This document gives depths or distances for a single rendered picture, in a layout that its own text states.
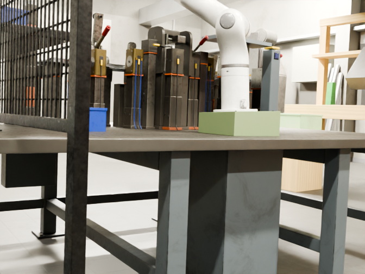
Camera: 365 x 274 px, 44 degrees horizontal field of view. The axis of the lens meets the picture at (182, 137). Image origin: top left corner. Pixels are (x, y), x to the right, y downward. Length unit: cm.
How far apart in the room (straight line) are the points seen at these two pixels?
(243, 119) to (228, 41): 33
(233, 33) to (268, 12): 894
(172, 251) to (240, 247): 40
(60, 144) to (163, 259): 56
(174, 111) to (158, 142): 72
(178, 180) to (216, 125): 43
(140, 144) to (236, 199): 57
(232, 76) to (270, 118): 23
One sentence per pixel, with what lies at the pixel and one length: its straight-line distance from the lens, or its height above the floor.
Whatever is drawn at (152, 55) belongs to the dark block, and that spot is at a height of 104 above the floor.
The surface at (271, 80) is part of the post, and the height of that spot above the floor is 98.
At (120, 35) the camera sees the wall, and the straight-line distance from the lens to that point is 1158.
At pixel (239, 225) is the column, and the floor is 34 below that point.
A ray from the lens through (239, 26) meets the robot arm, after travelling 187.
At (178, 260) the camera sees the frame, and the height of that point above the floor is 28.
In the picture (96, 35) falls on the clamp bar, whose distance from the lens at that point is 212.
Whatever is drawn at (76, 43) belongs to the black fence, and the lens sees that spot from 87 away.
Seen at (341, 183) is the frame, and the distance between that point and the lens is 210.
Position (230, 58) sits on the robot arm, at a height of 102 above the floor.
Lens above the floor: 79
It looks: 3 degrees down
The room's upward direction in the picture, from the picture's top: 2 degrees clockwise
